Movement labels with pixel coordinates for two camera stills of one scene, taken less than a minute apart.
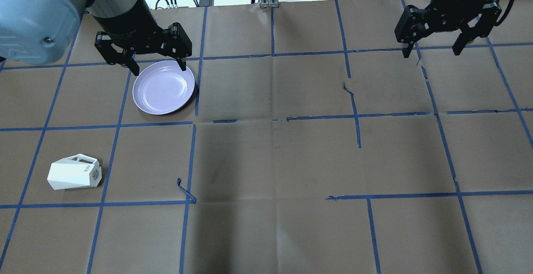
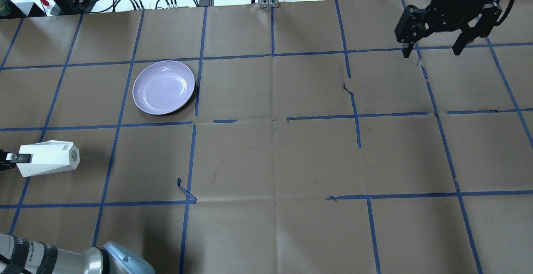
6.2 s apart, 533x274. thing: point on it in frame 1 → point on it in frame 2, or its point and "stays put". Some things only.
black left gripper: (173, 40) → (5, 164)
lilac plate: (161, 87) stays put
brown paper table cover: (312, 145) stays put
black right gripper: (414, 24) stays put
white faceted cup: (79, 171) → (48, 157)
